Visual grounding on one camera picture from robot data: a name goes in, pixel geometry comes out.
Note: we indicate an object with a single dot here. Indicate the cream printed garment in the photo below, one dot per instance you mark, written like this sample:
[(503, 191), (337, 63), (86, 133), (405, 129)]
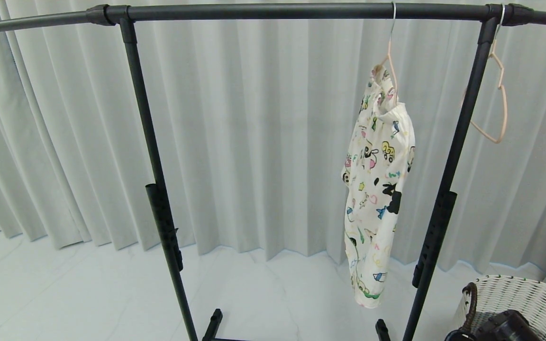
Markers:
[(382, 189)]

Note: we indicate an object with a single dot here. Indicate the pink clothes hanger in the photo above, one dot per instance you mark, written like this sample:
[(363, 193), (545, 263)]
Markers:
[(393, 57), (504, 113)]

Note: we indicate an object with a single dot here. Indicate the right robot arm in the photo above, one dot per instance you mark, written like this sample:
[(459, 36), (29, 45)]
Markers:
[(510, 329)]

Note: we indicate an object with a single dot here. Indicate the black clothes rack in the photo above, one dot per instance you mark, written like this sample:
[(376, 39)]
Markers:
[(301, 11)]

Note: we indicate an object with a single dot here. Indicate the white laundry basket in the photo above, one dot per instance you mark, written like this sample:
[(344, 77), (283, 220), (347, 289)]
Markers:
[(529, 293)]

